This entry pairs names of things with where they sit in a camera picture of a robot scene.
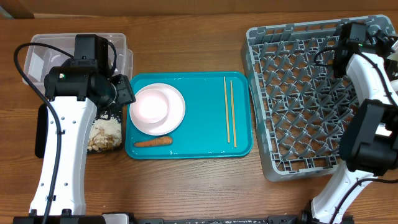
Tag teal plastic serving tray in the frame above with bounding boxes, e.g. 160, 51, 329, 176
124, 72, 253, 159

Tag grey dishwasher rack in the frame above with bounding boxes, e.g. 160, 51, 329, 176
241, 14, 398, 182

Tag clear plastic bin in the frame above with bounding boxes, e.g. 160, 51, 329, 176
24, 33, 133, 93

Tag black plastic tray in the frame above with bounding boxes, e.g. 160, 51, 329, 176
35, 105, 125, 159

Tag large white bowl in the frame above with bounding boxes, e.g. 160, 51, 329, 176
388, 52, 397, 92

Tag cardboard box wall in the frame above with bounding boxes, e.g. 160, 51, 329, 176
1, 0, 397, 18

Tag white rice pile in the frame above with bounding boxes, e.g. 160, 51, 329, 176
90, 118, 122, 148

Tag pink plate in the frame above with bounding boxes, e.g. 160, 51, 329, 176
129, 83, 185, 136

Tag orange carrot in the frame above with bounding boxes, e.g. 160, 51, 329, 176
134, 136, 173, 147

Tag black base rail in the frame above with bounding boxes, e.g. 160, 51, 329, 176
12, 212, 319, 224

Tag peanut shells pile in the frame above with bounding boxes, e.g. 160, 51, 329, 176
87, 128, 117, 152

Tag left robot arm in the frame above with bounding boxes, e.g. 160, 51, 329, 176
29, 34, 136, 217

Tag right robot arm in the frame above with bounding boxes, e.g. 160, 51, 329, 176
298, 22, 397, 223

